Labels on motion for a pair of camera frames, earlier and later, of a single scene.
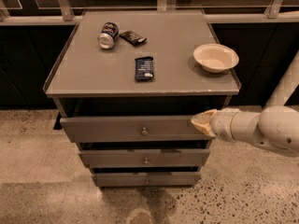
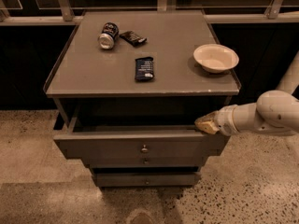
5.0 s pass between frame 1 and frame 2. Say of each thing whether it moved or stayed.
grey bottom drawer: stayed
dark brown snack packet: stayed
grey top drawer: moved
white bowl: stayed
